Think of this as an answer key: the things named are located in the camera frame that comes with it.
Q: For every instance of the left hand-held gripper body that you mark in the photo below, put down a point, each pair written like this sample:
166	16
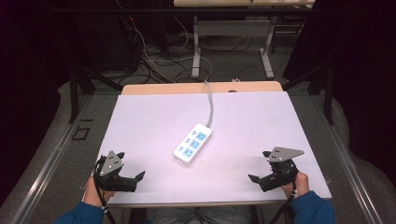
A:
114	182

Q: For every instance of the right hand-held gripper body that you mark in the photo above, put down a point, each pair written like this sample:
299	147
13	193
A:
280	174

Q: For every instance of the person's right hand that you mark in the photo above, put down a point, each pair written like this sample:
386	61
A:
299	183

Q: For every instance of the person's left hand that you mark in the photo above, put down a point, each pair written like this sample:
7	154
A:
93	194

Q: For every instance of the white board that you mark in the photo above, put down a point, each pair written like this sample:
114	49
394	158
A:
155	124

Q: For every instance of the white power strip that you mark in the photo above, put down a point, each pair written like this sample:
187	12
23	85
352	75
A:
193	143

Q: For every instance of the black metal stand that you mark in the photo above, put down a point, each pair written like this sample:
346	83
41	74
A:
74	93
328	93

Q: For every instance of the black curtain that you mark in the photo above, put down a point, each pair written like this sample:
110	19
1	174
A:
31	62
358	62

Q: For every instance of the desk with grey legs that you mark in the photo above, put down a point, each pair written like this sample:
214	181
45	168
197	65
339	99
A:
233	28

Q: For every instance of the black horizontal bar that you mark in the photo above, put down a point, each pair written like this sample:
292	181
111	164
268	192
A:
155	10

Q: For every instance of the black floor socket frame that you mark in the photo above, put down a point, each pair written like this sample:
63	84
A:
81	133

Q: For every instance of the aluminium floor rail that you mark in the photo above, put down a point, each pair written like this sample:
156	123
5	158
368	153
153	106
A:
46	168
348	155

